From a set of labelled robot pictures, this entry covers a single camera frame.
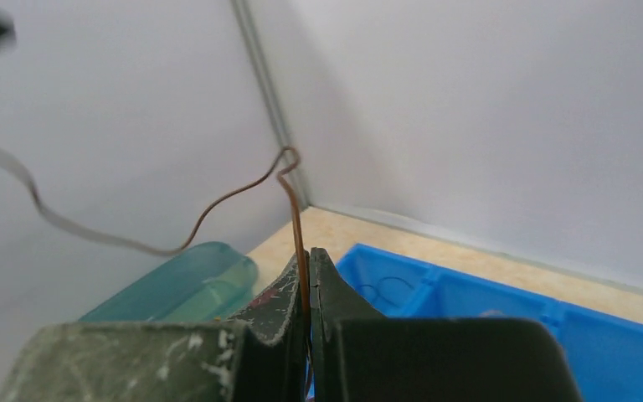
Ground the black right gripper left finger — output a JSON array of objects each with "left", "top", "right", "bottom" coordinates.
[{"left": 0, "top": 254, "right": 309, "bottom": 401}]

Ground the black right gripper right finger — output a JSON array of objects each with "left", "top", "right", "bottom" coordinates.
[{"left": 309, "top": 248, "right": 581, "bottom": 401}]

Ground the brown wire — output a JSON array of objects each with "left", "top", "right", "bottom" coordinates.
[{"left": 0, "top": 142, "right": 314, "bottom": 389}]

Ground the teal translucent plastic basin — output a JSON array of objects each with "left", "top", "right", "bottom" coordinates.
[{"left": 80, "top": 241, "right": 259, "bottom": 322}]

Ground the blue plastic divided bin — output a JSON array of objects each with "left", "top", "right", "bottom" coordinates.
[{"left": 310, "top": 244, "right": 643, "bottom": 401}]

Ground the aluminium frame post left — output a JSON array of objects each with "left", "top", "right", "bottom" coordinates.
[{"left": 229, "top": 0, "right": 311, "bottom": 209}]

